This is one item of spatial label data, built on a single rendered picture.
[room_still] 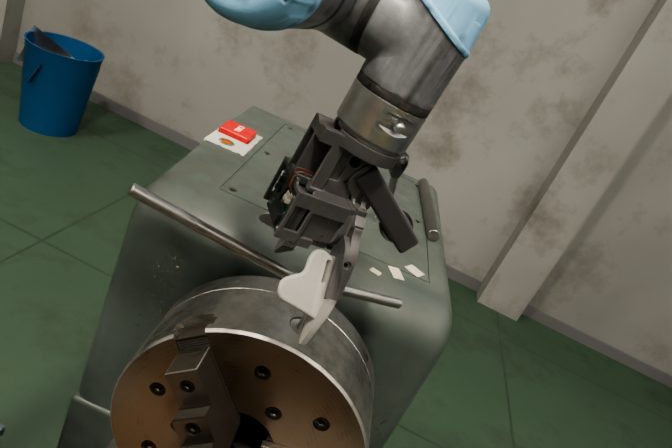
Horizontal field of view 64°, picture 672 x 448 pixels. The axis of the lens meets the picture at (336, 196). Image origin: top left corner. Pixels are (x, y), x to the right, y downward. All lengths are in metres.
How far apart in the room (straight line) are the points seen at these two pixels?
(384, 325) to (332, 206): 0.30
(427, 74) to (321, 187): 0.14
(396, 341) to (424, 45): 0.44
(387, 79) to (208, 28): 3.57
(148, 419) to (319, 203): 0.37
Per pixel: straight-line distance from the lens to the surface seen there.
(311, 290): 0.52
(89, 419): 1.01
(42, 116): 3.76
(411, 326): 0.76
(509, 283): 3.87
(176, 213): 0.51
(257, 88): 3.89
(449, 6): 0.46
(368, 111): 0.47
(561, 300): 4.16
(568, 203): 3.70
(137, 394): 0.71
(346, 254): 0.51
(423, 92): 0.47
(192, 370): 0.60
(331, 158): 0.49
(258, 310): 0.64
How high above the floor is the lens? 1.61
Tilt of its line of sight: 21 degrees down
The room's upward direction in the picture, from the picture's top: 25 degrees clockwise
